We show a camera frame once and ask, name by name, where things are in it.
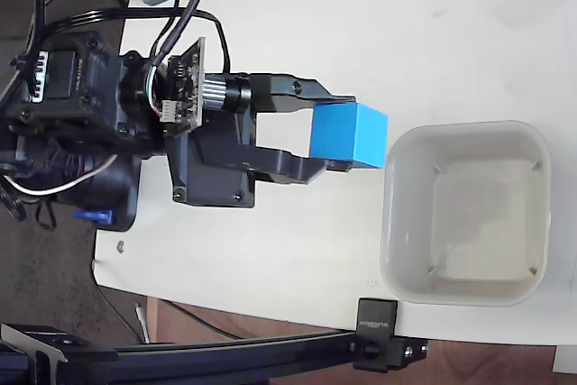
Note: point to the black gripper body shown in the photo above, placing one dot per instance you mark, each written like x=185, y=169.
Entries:
x=216, y=168

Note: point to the white square plastic bin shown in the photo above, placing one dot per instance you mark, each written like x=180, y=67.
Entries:
x=466, y=213

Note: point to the small metal screw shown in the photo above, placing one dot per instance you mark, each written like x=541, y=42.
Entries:
x=121, y=246

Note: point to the black table clamp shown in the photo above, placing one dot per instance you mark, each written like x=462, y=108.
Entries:
x=376, y=335

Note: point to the blue cube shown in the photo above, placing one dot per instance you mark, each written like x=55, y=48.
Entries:
x=347, y=134

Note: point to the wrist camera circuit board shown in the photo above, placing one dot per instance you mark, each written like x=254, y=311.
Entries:
x=187, y=87

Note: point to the blue base clamp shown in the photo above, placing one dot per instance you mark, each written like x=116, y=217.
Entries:
x=92, y=216

